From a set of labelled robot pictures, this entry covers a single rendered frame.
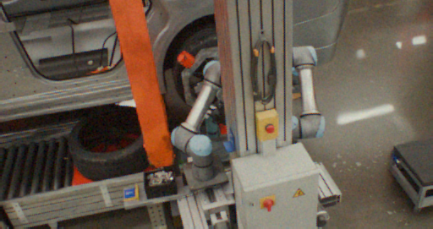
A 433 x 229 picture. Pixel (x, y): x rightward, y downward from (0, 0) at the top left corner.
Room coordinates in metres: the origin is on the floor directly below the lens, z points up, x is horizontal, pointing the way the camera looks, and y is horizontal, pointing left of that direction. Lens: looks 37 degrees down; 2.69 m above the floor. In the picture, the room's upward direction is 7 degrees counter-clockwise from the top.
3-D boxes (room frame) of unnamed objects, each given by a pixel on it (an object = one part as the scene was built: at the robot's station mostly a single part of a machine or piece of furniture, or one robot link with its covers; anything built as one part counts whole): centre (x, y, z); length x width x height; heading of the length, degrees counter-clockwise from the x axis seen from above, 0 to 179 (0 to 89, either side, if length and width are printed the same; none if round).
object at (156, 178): (2.14, 0.43, 0.51); 0.20 x 0.14 x 0.13; 94
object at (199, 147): (1.89, 0.12, 0.98); 0.13 x 0.12 x 0.14; 41
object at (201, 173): (1.89, 0.11, 0.87); 0.15 x 0.15 x 0.10
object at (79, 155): (2.75, 0.82, 0.39); 0.66 x 0.66 x 0.24
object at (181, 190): (2.14, 0.47, 0.44); 0.43 x 0.17 x 0.03; 97
